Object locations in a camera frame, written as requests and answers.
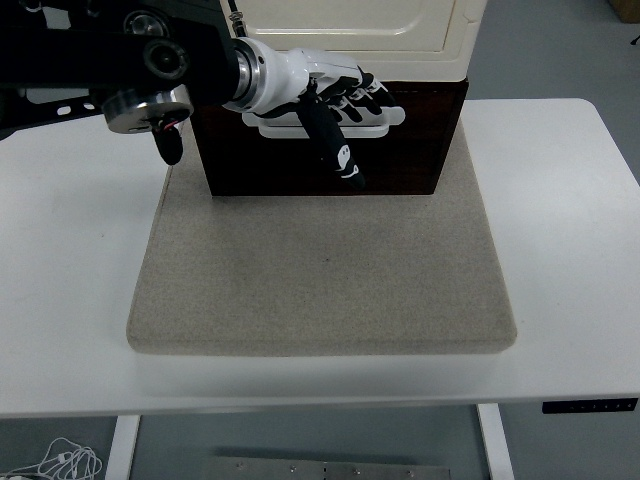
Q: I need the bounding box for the white drawer handle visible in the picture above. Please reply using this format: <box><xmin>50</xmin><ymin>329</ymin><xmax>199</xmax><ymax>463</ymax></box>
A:
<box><xmin>241</xmin><ymin>107</ymin><xmax>405</xmax><ymax>140</ymax></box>

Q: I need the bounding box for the beige felt mat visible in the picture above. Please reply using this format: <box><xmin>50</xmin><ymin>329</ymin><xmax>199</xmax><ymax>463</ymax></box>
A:
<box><xmin>125</xmin><ymin>107</ymin><xmax>518</xmax><ymax>357</ymax></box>

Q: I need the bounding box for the dark wooden drawer case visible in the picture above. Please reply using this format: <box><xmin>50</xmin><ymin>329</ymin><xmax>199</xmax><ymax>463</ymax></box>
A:
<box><xmin>180</xmin><ymin>74</ymin><xmax>470</xmax><ymax>197</ymax></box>

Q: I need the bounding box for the white table leg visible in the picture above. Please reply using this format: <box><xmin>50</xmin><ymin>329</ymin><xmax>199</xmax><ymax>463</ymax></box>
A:
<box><xmin>475</xmin><ymin>403</ymin><xmax>516</xmax><ymax>480</ymax></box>
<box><xmin>104</xmin><ymin>414</ymin><xmax>142</xmax><ymax>480</ymax></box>

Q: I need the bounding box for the dark wooden drawer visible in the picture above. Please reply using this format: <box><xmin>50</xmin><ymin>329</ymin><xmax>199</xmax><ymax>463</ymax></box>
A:
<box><xmin>192</xmin><ymin>87</ymin><xmax>464</xmax><ymax>194</ymax></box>

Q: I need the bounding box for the brown cardboard box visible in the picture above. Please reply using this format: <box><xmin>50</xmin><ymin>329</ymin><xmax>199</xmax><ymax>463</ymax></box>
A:
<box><xmin>607</xmin><ymin>0</ymin><xmax>640</xmax><ymax>24</ymax></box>

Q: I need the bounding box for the black table control panel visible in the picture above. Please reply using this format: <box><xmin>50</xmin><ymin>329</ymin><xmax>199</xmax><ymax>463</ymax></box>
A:
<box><xmin>542</xmin><ymin>397</ymin><xmax>640</xmax><ymax>415</ymax></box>

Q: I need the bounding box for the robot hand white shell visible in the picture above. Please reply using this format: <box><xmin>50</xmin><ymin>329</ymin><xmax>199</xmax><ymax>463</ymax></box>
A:
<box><xmin>223</xmin><ymin>42</ymin><xmax>404</xmax><ymax>190</ymax></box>

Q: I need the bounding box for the white cable bundle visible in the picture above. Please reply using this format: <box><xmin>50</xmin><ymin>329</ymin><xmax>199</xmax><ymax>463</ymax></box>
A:
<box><xmin>0</xmin><ymin>437</ymin><xmax>104</xmax><ymax>480</ymax></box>

